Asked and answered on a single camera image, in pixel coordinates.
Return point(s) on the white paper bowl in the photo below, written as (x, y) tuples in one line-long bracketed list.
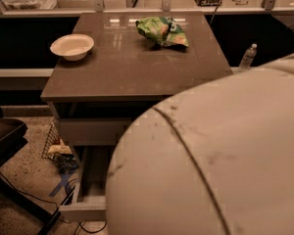
[(72, 47)]

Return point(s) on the black chair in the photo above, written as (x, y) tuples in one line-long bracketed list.
[(31, 188)]

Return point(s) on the grey drawer cabinet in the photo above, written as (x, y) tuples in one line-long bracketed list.
[(125, 74)]

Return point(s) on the green chip bag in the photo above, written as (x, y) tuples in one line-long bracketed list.
[(164, 31)]

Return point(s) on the wire basket with items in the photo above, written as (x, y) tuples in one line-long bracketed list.
[(57, 152)]

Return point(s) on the clear plastic water bottle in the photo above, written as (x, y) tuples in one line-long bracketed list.
[(248, 57)]

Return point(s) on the grey drawer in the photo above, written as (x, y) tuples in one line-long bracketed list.
[(89, 201), (91, 131)]

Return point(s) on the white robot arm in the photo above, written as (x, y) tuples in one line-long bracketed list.
[(217, 159)]

